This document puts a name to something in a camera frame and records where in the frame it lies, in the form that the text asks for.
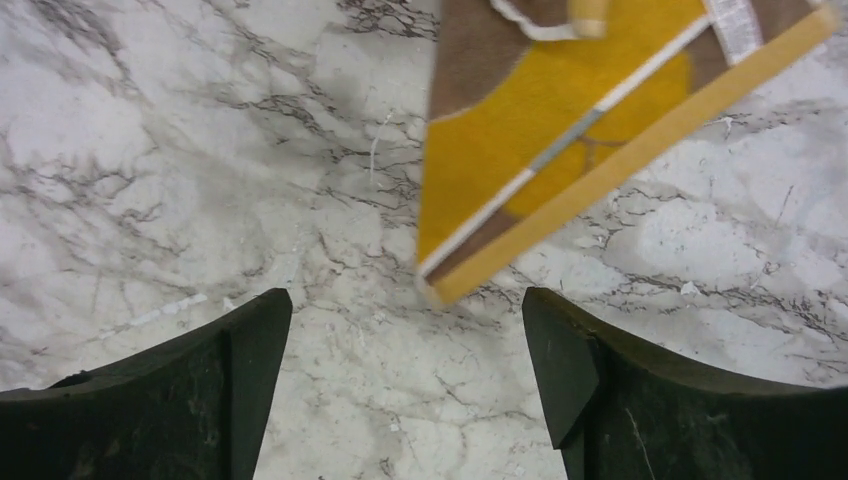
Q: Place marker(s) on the brown yellow bear towel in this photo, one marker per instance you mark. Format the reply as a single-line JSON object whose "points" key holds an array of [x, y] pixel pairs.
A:
{"points": [[537, 109]]}

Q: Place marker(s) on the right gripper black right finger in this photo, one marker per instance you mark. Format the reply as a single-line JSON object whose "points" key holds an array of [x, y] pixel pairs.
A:
{"points": [[620, 407]]}

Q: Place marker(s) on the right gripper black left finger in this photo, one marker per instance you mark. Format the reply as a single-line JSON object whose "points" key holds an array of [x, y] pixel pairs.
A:
{"points": [[193, 407]]}

